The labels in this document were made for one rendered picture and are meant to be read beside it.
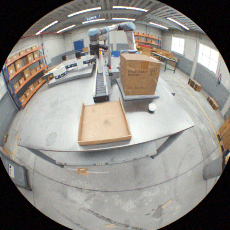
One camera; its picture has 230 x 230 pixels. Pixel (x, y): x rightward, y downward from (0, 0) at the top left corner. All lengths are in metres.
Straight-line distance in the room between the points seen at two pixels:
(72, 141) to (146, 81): 0.60
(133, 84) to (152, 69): 0.17
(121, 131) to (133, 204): 1.08
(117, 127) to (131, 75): 0.33
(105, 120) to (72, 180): 1.09
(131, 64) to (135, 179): 1.23
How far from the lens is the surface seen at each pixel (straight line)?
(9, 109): 4.86
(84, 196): 1.34
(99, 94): 0.63
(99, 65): 1.00
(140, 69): 0.58
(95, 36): 0.74
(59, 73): 1.29
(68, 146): 0.49
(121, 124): 0.48
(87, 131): 0.49
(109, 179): 1.23
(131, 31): 1.09
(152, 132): 0.49
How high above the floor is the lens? 1.23
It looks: 48 degrees down
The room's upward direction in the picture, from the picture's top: 3 degrees counter-clockwise
